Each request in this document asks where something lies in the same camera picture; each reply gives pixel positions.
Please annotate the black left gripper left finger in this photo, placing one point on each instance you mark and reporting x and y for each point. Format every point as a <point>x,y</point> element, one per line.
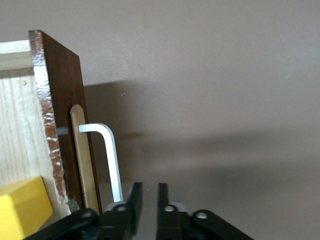
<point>120,220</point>

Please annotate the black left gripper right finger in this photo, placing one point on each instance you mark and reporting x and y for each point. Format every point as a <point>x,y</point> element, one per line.
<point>172,222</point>

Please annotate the yellow wooden block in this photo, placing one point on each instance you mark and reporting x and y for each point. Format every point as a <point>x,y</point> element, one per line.
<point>22,207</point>

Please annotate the wooden drawer with brown front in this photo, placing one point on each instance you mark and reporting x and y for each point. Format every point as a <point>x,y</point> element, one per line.
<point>62,87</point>

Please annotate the light wooden stick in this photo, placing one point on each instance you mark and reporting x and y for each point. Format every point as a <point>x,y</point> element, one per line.
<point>83,160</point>

